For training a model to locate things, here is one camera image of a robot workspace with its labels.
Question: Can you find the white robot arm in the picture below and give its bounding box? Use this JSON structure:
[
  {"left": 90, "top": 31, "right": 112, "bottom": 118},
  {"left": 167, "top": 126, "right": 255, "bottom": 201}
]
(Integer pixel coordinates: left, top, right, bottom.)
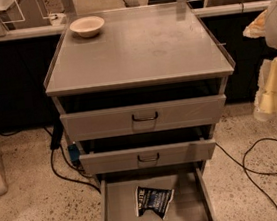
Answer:
[{"left": 243, "top": 0, "right": 277, "bottom": 121}]

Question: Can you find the grey drawer cabinet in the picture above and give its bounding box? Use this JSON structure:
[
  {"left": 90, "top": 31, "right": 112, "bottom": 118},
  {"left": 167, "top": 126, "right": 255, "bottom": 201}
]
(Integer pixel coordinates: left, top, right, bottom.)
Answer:
[{"left": 34, "top": 0, "right": 256, "bottom": 221}]

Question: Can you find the bottom grey open drawer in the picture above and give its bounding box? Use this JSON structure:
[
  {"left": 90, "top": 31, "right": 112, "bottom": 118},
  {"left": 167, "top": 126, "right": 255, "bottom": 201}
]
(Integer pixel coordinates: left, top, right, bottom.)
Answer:
[{"left": 101, "top": 166, "right": 218, "bottom": 221}]

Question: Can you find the blue chip bag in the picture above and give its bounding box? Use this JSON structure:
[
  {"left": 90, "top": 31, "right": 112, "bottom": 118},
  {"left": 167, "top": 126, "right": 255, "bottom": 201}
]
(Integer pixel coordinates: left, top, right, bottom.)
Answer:
[{"left": 135, "top": 186, "right": 175, "bottom": 219}]

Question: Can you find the top grey drawer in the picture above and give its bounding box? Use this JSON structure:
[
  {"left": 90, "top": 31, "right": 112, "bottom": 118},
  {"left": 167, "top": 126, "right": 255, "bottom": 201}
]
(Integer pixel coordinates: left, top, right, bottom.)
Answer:
[{"left": 60, "top": 94, "right": 226, "bottom": 142}]

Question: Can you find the middle grey drawer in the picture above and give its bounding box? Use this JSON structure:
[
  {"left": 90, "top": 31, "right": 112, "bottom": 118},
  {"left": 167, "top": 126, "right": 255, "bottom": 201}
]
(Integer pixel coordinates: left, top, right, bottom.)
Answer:
[{"left": 80, "top": 140, "right": 216, "bottom": 174}]

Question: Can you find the white ceramic bowl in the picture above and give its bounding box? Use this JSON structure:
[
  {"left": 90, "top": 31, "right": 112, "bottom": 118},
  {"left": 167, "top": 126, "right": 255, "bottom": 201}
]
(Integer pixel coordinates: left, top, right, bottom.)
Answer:
[{"left": 70, "top": 16, "right": 105, "bottom": 38}]

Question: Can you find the blue power adapter box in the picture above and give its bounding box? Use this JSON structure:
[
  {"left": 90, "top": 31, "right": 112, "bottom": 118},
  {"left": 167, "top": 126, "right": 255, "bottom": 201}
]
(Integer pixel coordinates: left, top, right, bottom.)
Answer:
[{"left": 67, "top": 144, "right": 80, "bottom": 166}]

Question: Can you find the black looping floor cable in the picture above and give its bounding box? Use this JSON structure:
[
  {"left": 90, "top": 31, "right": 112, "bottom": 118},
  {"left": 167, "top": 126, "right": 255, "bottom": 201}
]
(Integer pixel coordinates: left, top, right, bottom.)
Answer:
[{"left": 215, "top": 135, "right": 277, "bottom": 221}]

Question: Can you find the black top drawer handle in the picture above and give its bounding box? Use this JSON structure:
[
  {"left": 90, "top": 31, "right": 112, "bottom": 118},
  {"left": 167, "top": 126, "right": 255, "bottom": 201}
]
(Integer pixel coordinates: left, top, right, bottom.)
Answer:
[{"left": 131, "top": 111, "right": 159, "bottom": 122}]

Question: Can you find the black drawer handle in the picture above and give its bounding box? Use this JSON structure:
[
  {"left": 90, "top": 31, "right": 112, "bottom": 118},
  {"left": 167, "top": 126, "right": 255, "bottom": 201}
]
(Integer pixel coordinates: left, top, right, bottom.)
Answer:
[
  {"left": 137, "top": 152, "right": 160, "bottom": 163},
  {"left": 131, "top": 111, "right": 159, "bottom": 122}
]

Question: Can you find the black middle drawer handle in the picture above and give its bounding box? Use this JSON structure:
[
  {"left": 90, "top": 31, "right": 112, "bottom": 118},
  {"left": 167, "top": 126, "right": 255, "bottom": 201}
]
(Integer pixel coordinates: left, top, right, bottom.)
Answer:
[{"left": 137, "top": 152, "right": 160, "bottom": 163}]

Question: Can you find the black cable left floor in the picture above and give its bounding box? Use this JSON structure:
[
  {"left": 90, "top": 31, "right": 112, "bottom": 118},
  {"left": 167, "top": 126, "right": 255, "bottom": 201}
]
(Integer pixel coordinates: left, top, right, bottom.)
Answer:
[{"left": 43, "top": 120, "right": 106, "bottom": 221}]

